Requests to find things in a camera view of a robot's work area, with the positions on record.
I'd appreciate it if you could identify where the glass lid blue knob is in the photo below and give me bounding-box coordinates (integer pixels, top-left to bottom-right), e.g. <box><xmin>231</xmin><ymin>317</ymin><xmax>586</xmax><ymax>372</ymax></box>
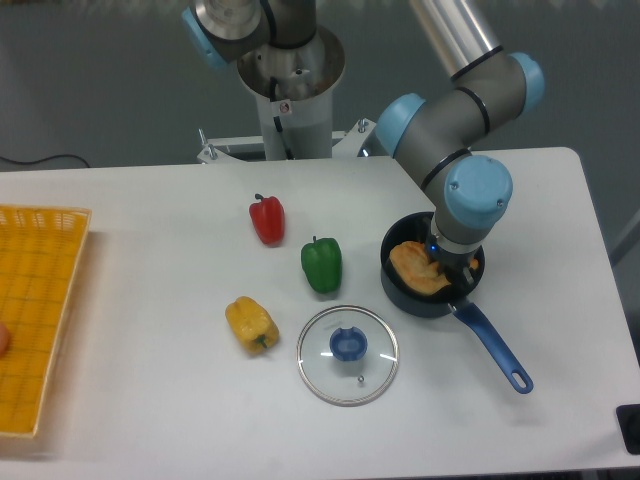
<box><xmin>296</xmin><ymin>305</ymin><xmax>400</xmax><ymax>407</ymax></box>

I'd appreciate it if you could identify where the black cable on floor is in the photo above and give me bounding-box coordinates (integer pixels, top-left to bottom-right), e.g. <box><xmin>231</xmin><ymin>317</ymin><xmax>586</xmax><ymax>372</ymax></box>
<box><xmin>0</xmin><ymin>154</ymin><xmax>92</xmax><ymax>168</ymax></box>

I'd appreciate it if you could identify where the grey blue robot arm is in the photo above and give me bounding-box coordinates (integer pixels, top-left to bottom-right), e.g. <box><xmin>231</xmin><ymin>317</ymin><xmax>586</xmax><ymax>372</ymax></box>
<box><xmin>182</xmin><ymin>1</ymin><xmax>545</xmax><ymax>287</ymax></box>

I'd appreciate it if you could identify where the dark pan blue handle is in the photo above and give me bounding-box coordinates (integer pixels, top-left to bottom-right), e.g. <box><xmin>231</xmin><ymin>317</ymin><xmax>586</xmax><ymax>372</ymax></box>
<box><xmin>380</xmin><ymin>211</ymin><xmax>534</xmax><ymax>394</ymax></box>

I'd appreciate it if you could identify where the yellow bell pepper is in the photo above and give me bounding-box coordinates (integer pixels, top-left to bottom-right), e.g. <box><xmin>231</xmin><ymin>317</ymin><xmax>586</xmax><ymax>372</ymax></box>
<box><xmin>225</xmin><ymin>296</ymin><xmax>280</xmax><ymax>355</ymax></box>

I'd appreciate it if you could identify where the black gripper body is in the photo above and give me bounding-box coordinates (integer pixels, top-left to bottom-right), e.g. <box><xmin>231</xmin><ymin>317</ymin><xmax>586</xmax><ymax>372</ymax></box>
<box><xmin>418</xmin><ymin>214</ymin><xmax>481</xmax><ymax>288</ymax></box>

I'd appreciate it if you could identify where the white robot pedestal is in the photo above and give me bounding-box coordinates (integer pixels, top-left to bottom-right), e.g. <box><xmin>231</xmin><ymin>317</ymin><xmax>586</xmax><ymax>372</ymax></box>
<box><xmin>197</xmin><ymin>26</ymin><xmax>376</xmax><ymax>164</ymax></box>

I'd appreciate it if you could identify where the red bell pepper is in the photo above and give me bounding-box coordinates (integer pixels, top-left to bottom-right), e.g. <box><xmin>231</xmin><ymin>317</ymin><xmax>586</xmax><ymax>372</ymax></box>
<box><xmin>249</xmin><ymin>193</ymin><xmax>285</xmax><ymax>245</ymax></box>

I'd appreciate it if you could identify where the green bell pepper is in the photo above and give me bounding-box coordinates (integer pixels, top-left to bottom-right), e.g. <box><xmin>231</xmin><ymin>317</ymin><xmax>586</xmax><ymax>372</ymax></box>
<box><xmin>301</xmin><ymin>237</ymin><xmax>342</xmax><ymax>294</ymax></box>

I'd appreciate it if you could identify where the golden triangle bread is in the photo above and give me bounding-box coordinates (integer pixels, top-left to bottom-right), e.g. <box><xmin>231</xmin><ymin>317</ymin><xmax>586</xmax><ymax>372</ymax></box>
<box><xmin>383</xmin><ymin>240</ymin><xmax>482</xmax><ymax>299</ymax></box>

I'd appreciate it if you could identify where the yellow woven basket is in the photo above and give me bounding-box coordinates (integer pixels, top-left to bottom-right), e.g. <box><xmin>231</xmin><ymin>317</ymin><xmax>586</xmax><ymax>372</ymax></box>
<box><xmin>1</xmin><ymin>204</ymin><xmax>92</xmax><ymax>438</ymax></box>

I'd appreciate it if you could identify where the black device at table edge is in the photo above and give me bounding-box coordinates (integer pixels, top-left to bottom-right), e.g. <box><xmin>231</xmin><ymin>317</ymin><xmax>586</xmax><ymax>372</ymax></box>
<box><xmin>616</xmin><ymin>404</ymin><xmax>640</xmax><ymax>455</ymax></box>

